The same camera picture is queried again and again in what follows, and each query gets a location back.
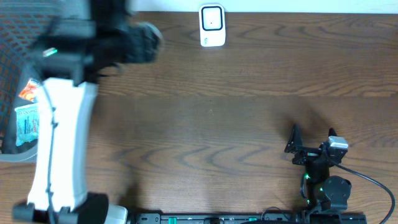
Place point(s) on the light green wipes packet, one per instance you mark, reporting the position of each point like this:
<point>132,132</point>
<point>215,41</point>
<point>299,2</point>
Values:
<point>27,123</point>

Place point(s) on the grey plastic mesh basket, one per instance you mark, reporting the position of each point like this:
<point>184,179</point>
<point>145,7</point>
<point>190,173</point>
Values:
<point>22,21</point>

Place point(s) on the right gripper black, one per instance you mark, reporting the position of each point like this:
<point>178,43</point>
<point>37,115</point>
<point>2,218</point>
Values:
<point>295,145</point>

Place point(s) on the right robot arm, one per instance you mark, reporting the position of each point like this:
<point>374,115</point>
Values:
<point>327,195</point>

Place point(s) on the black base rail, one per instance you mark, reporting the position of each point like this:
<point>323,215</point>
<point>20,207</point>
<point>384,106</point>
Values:
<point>156,218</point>

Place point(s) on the orange snack packet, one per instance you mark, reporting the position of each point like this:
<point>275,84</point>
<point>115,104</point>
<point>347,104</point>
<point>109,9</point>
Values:
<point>29,91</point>

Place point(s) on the white barcode scanner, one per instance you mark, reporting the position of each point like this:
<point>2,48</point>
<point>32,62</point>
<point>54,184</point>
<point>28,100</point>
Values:
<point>212,25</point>

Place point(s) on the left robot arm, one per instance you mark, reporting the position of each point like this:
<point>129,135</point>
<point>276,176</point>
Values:
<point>86,37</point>

